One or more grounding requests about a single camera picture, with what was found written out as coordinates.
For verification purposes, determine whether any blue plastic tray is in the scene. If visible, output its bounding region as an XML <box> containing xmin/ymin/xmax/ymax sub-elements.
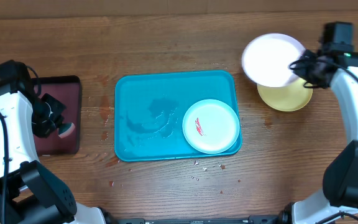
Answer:
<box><xmin>114</xmin><ymin>70</ymin><xmax>239</xmax><ymax>162</ymax></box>

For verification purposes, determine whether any black tray of reddish water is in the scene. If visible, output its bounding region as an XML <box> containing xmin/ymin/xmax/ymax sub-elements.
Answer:
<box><xmin>34</xmin><ymin>75</ymin><xmax>82</xmax><ymax>156</ymax></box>

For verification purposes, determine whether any yellow-green plate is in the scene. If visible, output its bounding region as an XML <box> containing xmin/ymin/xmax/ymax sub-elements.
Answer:
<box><xmin>257</xmin><ymin>79</ymin><xmax>313</xmax><ymax>112</ymax></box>

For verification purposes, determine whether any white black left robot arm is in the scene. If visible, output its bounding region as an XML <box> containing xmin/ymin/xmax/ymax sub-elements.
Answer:
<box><xmin>0</xmin><ymin>60</ymin><xmax>117</xmax><ymax>224</ymax></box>

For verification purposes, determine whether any pink green sponge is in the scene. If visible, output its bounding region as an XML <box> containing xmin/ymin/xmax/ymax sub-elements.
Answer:
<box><xmin>58</xmin><ymin>123</ymin><xmax>75</xmax><ymax>138</ymax></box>

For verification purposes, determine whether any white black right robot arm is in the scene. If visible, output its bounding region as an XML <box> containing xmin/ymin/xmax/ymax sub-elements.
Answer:
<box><xmin>278</xmin><ymin>22</ymin><xmax>358</xmax><ymax>223</ymax></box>

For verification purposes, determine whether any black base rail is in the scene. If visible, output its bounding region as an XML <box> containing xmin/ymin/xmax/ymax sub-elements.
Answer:
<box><xmin>106</xmin><ymin>215</ymin><xmax>292</xmax><ymax>224</ymax></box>

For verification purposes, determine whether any brown cardboard backdrop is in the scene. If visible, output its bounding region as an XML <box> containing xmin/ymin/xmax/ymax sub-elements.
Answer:
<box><xmin>0</xmin><ymin>0</ymin><xmax>358</xmax><ymax>19</ymax></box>

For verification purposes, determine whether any white plate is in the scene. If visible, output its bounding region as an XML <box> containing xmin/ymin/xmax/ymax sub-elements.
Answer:
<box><xmin>241</xmin><ymin>33</ymin><xmax>305</xmax><ymax>88</ymax></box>

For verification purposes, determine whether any light blue plate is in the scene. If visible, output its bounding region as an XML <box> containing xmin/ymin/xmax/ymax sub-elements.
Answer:
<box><xmin>182</xmin><ymin>99</ymin><xmax>240</xmax><ymax>154</ymax></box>

